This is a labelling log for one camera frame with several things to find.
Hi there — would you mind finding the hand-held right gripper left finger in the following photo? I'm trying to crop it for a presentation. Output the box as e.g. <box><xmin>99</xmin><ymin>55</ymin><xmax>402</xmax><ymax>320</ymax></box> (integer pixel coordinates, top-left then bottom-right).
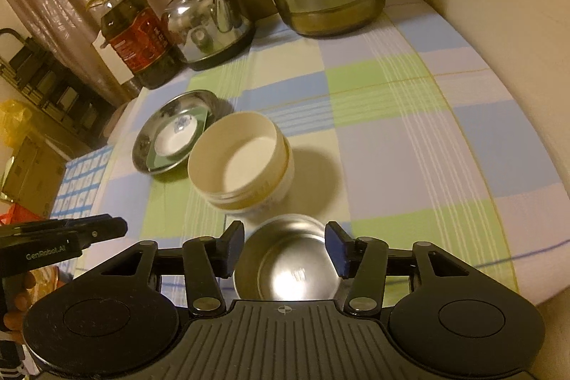
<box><xmin>95</xmin><ymin>221</ymin><xmax>247</xmax><ymax>312</ymax></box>

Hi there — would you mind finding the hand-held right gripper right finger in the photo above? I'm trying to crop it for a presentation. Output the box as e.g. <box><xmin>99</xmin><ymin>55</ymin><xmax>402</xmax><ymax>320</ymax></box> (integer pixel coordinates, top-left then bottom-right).
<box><xmin>325</xmin><ymin>221</ymin><xmax>473</xmax><ymax>317</ymax></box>

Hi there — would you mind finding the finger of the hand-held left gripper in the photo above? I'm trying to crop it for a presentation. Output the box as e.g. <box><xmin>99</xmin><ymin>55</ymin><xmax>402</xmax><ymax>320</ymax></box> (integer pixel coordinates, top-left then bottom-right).
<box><xmin>0</xmin><ymin>217</ymin><xmax>108</xmax><ymax>236</ymax></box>
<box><xmin>75</xmin><ymin>218</ymin><xmax>129</xmax><ymax>250</ymax></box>

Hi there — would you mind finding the small stainless steel bowl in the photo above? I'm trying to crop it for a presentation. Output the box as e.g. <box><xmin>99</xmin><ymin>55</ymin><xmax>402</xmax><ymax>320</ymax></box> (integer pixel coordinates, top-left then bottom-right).
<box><xmin>232</xmin><ymin>214</ymin><xmax>340</xmax><ymax>301</ymax></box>

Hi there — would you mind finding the cream plastic bowl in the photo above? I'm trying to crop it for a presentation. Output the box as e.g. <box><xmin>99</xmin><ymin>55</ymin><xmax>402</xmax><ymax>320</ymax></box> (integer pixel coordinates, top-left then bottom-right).
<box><xmin>186</xmin><ymin>111</ymin><xmax>290</xmax><ymax>203</ymax></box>

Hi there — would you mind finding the wide stainless steel plate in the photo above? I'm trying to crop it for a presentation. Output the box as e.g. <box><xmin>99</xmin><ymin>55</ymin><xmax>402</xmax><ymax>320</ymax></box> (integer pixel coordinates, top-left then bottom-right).
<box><xmin>132</xmin><ymin>90</ymin><xmax>219</xmax><ymax>175</ymax></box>

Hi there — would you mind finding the small floral white saucer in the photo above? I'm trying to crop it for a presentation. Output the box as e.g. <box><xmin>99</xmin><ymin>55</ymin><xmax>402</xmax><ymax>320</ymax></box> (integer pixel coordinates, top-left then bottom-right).
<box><xmin>154</xmin><ymin>117</ymin><xmax>199</xmax><ymax>156</ymax></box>

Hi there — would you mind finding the green square plastic plate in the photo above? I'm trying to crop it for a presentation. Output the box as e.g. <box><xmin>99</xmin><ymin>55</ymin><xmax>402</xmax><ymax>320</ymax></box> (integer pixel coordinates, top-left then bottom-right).
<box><xmin>146</xmin><ymin>106</ymin><xmax>211</xmax><ymax>172</ymax></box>

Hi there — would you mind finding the person's left hand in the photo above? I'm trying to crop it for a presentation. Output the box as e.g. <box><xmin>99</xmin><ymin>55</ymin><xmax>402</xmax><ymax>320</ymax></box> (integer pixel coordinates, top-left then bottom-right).
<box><xmin>2</xmin><ymin>271</ymin><xmax>37</xmax><ymax>334</ymax></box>

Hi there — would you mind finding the red shopping bag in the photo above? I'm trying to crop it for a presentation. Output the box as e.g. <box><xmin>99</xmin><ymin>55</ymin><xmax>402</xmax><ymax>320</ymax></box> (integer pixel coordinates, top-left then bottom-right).
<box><xmin>0</xmin><ymin>202</ymin><xmax>51</xmax><ymax>226</ymax></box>

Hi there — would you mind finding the blue grid patterned cloth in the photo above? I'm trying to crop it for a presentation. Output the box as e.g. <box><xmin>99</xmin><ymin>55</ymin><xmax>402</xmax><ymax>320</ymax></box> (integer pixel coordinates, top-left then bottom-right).
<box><xmin>48</xmin><ymin>144</ymin><xmax>115</xmax><ymax>230</ymax></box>

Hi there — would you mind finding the cardboard box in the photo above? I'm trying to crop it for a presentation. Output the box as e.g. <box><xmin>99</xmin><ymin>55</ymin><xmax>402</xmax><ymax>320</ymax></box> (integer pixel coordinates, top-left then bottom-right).
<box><xmin>0</xmin><ymin>134</ymin><xmax>68</xmax><ymax>208</ymax></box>

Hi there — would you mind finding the yellow plastic bag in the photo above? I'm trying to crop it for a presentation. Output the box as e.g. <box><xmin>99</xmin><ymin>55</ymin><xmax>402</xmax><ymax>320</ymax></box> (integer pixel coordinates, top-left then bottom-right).
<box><xmin>0</xmin><ymin>99</ymin><xmax>35</xmax><ymax>149</ymax></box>

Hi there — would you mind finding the person's patterned clothing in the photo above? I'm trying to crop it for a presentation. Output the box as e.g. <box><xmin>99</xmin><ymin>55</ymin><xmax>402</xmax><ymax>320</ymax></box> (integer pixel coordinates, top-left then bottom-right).
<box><xmin>0</xmin><ymin>329</ymin><xmax>28</xmax><ymax>380</ymax></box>

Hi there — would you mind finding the dark storage rack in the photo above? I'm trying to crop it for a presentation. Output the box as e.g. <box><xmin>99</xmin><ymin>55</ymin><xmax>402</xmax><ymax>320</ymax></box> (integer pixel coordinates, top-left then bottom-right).
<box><xmin>0</xmin><ymin>28</ymin><xmax>117</xmax><ymax>150</ymax></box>

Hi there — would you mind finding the checked pastel tablecloth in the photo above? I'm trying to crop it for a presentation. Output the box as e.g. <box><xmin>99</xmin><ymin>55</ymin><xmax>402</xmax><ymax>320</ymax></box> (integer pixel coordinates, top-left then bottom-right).
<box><xmin>82</xmin><ymin>0</ymin><xmax>528</xmax><ymax>309</ymax></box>

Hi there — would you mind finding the white wooden chair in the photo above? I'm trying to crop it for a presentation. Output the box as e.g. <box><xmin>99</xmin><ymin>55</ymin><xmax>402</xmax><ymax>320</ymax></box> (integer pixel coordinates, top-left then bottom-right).
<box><xmin>91</xmin><ymin>36</ymin><xmax>145</xmax><ymax>140</ymax></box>

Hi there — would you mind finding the cooking oil bottle red label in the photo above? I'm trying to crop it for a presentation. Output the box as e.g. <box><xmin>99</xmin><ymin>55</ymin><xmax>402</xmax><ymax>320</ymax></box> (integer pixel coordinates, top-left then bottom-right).
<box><xmin>86</xmin><ymin>0</ymin><xmax>188</xmax><ymax>90</ymax></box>

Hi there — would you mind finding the stainless steel kettle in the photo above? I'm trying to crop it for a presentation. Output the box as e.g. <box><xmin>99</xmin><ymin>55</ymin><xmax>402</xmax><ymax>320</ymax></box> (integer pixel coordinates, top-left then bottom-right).
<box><xmin>161</xmin><ymin>0</ymin><xmax>257</xmax><ymax>72</ymax></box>

